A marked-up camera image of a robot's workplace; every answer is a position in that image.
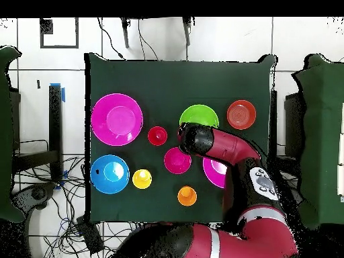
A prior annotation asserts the green bowl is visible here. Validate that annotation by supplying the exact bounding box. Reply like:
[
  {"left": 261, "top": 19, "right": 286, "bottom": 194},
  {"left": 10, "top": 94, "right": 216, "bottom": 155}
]
[{"left": 179, "top": 103, "right": 220, "bottom": 129}]

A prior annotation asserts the red cup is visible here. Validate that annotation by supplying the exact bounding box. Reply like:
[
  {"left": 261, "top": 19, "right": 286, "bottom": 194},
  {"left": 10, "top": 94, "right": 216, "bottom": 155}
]
[{"left": 147, "top": 126, "right": 169, "bottom": 146}]

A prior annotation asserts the small crimson bowl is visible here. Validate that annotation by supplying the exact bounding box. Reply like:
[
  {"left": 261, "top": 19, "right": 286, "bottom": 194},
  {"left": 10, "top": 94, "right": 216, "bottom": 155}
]
[{"left": 163, "top": 146, "right": 192, "bottom": 175}]

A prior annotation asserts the yellow cup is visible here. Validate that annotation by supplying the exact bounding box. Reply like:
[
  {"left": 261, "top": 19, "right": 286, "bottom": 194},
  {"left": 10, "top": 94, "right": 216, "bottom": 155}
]
[{"left": 132, "top": 168, "right": 153, "bottom": 189}]

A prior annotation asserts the large pink bowl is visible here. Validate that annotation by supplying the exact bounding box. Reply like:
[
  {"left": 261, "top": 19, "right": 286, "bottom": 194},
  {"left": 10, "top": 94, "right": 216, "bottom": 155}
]
[
  {"left": 202, "top": 156, "right": 228, "bottom": 189},
  {"left": 90, "top": 93, "right": 144, "bottom": 147}
]

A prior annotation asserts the orange cup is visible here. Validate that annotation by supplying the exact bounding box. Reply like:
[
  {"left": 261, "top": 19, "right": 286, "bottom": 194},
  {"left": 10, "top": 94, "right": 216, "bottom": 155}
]
[{"left": 177, "top": 185, "right": 198, "bottom": 207}]

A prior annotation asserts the dark green tablecloth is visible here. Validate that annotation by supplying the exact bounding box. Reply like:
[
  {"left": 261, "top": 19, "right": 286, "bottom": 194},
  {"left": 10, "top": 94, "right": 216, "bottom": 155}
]
[{"left": 84, "top": 52, "right": 277, "bottom": 225}]

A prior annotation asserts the blue bowl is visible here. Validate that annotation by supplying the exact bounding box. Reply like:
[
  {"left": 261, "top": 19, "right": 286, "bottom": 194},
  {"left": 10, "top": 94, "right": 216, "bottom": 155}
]
[{"left": 90, "top": 154, "right": 130, "bottom": 195}]

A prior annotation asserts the orange bowl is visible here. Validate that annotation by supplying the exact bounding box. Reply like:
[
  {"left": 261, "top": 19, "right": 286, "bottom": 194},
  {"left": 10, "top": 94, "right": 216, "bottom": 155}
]
[{"left": 226, "top": 99, "right": 257, "bottom": 130}]

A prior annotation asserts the metal chair leg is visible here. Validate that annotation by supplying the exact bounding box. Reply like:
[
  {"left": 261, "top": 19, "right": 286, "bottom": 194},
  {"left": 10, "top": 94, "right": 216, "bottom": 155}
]
[
  {"left": 181, "top": 17, "right": 194, "bottom": 46},
  {"left": 120, "top": 17, "right": 130, "bottom": 49}
]

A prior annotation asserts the blue tape strip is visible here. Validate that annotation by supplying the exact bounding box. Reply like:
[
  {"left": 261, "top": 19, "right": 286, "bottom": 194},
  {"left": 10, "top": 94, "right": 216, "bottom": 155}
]
[{"left": 50, "top": 82, "right": 66, "bottom": 103}]

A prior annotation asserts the black power strip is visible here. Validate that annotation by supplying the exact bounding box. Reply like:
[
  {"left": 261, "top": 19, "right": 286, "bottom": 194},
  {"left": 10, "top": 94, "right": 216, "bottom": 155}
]
[{"left": 75, "top": 214, "right": 105, "bottom": 255}]

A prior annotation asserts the green cloth side table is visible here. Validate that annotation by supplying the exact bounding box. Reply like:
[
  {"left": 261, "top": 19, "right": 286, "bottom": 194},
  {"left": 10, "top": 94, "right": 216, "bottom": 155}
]
[
  {"left": 291, "top": 52, "right": 344, "bottom": 229},
  {"left": 0, "top": 46, "right": 25, "bottom": 224}
]

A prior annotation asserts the black table frame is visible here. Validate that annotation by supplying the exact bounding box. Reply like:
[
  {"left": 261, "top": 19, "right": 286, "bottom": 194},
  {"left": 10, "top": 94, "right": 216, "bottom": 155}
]
[{"left": 11, "top": 84, "right": 64, "bottom": 183}]

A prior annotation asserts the black pedestal leg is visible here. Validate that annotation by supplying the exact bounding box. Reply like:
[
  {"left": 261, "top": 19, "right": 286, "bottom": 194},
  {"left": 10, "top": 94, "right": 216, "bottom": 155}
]
[{"left": 11, "top": 182, "right": 57, "bottom": 216}]

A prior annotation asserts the grey square floor frame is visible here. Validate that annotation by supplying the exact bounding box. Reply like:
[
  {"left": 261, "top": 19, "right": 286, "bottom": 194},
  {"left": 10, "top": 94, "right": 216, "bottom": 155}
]
[{"left": 39, "top": 17, "right": 79, "bottom": 50}]

